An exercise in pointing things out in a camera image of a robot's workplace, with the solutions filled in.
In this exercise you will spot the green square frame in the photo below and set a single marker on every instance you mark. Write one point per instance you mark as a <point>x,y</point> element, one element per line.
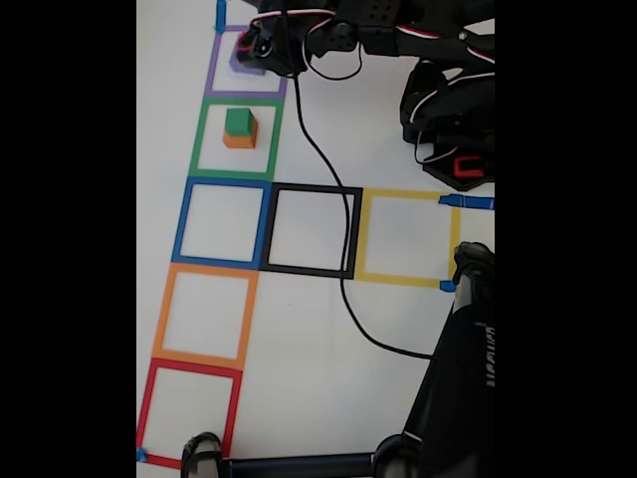
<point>231,174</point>

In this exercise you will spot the black tripod stand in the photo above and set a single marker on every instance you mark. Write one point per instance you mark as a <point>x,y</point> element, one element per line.
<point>448,398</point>

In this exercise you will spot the black square frame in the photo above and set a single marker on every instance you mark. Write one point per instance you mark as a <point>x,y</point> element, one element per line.
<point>308,272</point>

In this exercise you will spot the blue tape strip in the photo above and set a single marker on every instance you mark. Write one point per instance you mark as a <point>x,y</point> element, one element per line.
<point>473,202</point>
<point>141,454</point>
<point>447,286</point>
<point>221,12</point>

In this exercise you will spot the large purple square block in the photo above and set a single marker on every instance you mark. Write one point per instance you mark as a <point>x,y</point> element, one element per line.
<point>238,67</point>

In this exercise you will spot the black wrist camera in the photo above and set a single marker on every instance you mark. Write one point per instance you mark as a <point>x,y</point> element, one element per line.
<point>276,50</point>

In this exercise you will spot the orange square block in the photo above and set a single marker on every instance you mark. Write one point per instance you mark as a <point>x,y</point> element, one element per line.
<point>239,140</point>

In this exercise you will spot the small red cube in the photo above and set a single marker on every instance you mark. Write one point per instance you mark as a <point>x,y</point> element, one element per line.
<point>244,44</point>

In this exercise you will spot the purple square frame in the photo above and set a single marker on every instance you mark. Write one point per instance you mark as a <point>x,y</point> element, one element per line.
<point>246,93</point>

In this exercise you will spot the green square block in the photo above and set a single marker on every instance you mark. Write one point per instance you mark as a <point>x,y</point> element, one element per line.
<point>239,122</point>

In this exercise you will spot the red square frame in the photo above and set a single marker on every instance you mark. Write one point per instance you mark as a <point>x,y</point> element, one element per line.
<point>191,367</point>

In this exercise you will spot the yellow square frame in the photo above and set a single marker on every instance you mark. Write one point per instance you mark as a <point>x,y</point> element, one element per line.
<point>398,280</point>

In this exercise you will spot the blue square frame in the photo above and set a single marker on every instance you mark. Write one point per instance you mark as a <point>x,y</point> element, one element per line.
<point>219,261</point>

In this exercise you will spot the orange square frame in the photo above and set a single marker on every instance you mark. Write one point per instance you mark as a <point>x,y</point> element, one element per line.
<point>199,359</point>

